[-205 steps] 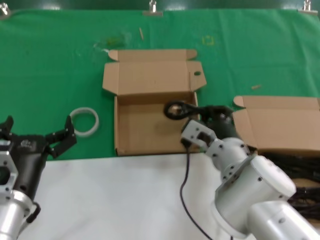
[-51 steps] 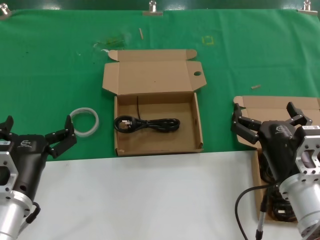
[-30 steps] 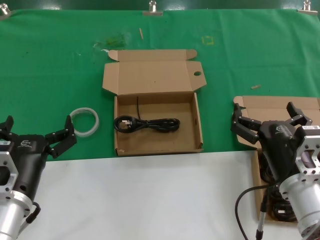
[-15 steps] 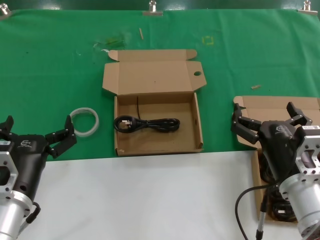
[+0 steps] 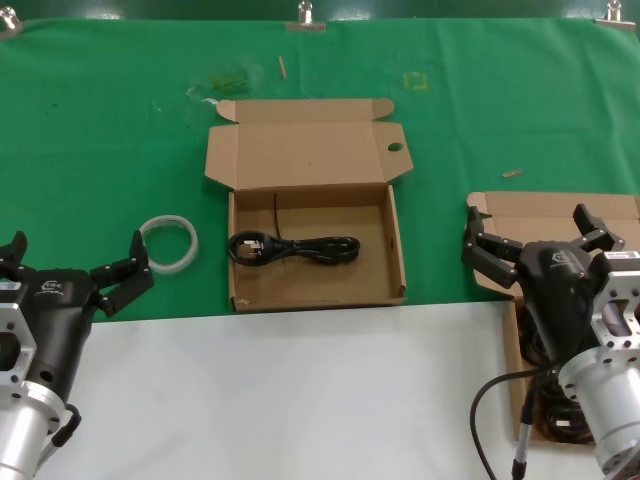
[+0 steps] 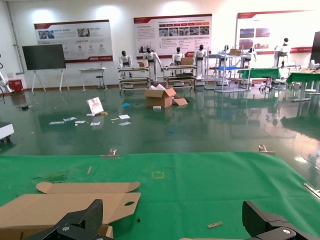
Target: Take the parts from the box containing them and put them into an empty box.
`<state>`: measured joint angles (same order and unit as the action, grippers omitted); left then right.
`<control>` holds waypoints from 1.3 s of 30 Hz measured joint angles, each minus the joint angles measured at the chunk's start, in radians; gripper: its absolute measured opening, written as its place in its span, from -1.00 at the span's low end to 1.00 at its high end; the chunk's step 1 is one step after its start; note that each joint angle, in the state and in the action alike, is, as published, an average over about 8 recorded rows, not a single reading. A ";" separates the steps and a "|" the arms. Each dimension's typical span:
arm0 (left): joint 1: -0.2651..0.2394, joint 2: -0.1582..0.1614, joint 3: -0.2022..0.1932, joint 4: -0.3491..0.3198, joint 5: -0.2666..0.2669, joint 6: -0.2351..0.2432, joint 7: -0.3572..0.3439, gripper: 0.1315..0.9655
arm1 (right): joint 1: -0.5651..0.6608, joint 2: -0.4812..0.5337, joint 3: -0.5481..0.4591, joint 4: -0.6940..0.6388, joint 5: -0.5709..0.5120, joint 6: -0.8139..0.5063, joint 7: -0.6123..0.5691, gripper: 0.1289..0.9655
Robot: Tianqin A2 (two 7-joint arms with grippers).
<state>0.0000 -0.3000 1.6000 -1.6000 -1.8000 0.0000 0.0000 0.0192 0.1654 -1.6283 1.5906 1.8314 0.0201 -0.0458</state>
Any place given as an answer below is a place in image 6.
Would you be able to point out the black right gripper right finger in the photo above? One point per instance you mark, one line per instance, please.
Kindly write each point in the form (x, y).
(260, 225)

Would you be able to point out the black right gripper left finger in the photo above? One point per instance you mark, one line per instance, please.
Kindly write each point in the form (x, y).
(82, 222)

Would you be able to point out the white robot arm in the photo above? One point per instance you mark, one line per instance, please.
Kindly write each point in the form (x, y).
(3, 80)

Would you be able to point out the empty open cardboard box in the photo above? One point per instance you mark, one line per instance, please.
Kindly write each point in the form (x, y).
(50, 207)

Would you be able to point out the red box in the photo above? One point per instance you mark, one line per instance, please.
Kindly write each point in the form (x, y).
(16, 85)

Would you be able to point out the small cardboard scrap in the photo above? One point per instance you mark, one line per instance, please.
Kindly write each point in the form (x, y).
(215, 224)

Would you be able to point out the small wooden stick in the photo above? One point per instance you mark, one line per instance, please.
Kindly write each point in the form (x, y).
(89, 170)

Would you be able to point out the green table cloth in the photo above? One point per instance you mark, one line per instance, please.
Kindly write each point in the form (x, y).
(200, 195)

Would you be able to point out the silver binder clip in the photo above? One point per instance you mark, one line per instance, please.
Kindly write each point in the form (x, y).
(265, 151)
(111, 156)

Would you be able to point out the white paper sheet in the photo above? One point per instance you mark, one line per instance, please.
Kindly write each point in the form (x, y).
(95, 123)
(124, 116)
(80, 122)
(70, 119)
(56, 122)

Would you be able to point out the white pink standing sign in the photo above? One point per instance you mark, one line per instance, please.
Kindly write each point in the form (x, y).
(95, 106)

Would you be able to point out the white wheeled machine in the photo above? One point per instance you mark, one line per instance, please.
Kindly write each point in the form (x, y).
(6, 130)

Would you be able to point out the blue crumpled item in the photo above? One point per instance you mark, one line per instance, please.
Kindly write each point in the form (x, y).
(126, 105)

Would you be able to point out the white round stool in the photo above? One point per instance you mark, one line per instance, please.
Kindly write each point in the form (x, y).
(310, 91)

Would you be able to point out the large open cardboard carton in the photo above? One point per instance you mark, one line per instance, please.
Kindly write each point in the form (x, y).
(158, 100)

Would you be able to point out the grey metal shelf rack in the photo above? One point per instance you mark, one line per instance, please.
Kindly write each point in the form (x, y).
(235, 80)

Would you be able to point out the flat cardboard piece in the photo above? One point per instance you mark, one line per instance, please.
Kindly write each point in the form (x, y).
(180, 101)

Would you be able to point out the green covered table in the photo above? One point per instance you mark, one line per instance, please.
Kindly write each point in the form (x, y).
(303, 77)
(262, 73)

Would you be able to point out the white desk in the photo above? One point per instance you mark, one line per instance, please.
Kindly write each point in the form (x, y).
(92, 70)

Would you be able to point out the blue plastic bin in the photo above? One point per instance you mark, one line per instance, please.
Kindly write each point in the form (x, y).
(226, 67)

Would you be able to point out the white black humanoid robot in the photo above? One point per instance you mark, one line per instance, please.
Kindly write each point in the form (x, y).
(226, 48)
(150, 57)
(200, 54)
(178, 57)
(124, 59)
(283, 50)
(251, 53)

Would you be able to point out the small brown carton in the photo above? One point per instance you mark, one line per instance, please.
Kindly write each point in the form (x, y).
(141, 64)
(187, 61)
(235, 52)

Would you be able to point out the black display screen on stand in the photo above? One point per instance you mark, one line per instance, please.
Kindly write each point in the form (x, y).
(43, 57)

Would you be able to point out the black monitor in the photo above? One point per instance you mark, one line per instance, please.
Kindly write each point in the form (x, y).
(316, 47)

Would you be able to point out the metal frame workbench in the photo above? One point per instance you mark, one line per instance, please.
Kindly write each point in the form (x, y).
(180, 79)
(133, 80)

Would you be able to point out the white red wall info board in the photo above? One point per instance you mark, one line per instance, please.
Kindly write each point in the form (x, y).
(275, 27)
(172, 30)
(75, 32)

